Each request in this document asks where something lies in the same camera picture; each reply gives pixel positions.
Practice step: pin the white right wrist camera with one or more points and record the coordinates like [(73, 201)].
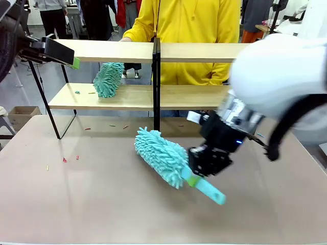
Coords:
[(193, 117)]

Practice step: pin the grey background table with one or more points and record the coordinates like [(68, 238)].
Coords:
[(74, 20)]

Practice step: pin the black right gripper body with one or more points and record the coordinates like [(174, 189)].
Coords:
[(222, 135)]

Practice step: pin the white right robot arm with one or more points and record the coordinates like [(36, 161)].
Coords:
[(276, 71)]

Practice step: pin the person's right forearm yellow sleeve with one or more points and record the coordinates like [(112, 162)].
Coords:
[(139, 30)]

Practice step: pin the bystander in orange trousers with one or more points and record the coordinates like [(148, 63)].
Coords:
[(255, 18)]

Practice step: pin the wooden background table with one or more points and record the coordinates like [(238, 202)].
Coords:
[(263, 28)]

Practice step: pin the teal microfiber duster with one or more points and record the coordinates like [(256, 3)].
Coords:
[(158, 150), (108, 79)]

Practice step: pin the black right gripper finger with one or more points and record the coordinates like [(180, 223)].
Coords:
[(221, 162), (200, 160)]

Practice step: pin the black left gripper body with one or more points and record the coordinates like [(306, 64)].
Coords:
[(32, 49)]

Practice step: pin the person's right hand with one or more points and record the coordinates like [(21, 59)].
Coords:
[(125, 39)]

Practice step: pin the bystander in black trousers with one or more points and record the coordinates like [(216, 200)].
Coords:
[(53, 18)]

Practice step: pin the wooden shelf black frame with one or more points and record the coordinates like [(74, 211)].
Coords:
[(191, 52), (115, 51)]

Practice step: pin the black tripod pole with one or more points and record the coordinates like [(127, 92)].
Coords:
[(276, 12)]

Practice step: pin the person's left forearm yellow sleeve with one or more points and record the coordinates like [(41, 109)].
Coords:
[(224, 63)]

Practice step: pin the red jacket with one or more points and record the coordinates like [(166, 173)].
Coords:
[(125, 12)]

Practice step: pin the bystander in dark clothes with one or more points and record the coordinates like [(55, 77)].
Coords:
[(97, 18)]

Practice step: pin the person in yellow hoodie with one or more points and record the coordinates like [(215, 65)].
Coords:
[(189, 25)]

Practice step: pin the cardboard box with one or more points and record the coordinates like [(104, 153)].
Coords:
[(24, 117)]

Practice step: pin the small blue scrap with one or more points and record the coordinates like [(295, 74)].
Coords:
[(260, 134)]

